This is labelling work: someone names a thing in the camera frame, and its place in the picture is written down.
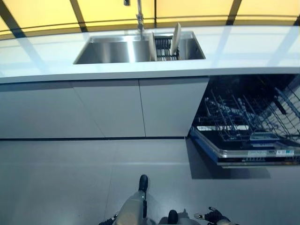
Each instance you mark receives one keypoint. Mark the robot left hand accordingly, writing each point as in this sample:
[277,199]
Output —
[111,221]

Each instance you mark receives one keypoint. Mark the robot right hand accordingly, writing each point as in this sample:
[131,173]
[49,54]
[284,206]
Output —
[214,217]

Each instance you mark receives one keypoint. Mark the open dishwasher door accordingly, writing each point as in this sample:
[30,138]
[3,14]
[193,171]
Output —
[246,152]

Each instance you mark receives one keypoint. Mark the robot right leg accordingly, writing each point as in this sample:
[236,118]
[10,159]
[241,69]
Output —
[173,216]

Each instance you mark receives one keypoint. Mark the wide grey cabinet door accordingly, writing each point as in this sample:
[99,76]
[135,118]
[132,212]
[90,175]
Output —
[39,110]

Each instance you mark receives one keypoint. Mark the stainless steel kitchen sink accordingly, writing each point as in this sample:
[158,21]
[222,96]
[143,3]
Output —
[110,50]

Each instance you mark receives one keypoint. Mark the black dish drying rack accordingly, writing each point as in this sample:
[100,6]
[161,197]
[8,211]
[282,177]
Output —
[162,48]

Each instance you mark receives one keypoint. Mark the cream round plate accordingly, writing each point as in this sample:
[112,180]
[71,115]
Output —
[175,38]

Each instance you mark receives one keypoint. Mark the chrome kitchen faucet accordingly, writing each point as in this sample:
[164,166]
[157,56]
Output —
[140,21]

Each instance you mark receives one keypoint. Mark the small black wall fixture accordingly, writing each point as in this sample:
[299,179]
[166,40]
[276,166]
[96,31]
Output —
[126,2]

